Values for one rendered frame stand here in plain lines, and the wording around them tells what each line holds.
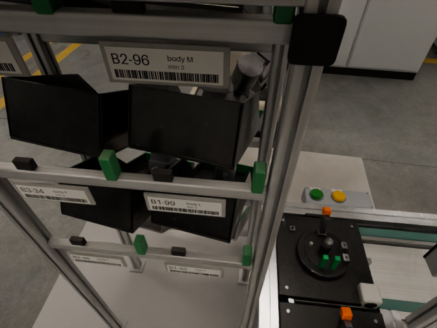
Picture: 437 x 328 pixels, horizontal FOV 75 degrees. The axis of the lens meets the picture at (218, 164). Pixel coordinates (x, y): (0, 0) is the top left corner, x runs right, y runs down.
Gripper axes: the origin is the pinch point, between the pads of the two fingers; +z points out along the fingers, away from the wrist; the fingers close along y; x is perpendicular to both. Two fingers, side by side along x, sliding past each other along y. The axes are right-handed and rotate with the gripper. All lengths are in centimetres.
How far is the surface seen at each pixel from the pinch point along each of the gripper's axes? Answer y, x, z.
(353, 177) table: 49, 48, -16
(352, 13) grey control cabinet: 101, 169, -241
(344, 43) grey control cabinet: 105, 196, -228
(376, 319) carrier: 39, 14, 30
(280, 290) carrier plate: 17.6, 17.3, 27.2
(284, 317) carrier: 18.4, 14.6, 32.7
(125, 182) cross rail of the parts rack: -9.3, -31.2, 16.8
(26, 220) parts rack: -24.5, -21.7, 21.7
